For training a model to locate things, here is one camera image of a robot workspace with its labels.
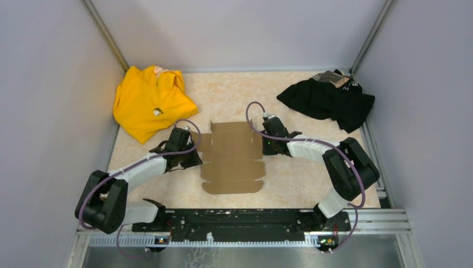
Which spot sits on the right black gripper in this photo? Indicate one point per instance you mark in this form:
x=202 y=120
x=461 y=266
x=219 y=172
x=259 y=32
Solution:
x=266 y=151

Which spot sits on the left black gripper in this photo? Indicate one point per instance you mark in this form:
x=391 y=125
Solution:
x=195 y=160

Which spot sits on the brown cardboard box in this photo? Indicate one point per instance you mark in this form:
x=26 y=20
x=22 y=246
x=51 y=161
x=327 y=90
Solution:
x=232 y=156

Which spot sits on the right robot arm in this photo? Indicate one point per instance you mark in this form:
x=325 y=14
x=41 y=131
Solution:
x=350 y=169

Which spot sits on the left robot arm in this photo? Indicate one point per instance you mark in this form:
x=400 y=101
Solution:
x=104 y=204

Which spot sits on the yellow shirt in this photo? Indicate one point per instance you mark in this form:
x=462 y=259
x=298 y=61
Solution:
x=149 y=100

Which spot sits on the black shirt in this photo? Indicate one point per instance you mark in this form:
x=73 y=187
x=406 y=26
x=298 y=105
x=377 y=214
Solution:
x=330 y=95

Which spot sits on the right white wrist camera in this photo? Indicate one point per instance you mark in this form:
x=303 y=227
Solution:
x=267 y=116

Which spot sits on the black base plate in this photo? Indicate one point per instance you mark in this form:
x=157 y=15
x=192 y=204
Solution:
x=241 y=225

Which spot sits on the aluminium frame rail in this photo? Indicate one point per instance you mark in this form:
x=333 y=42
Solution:
x=363 y=222

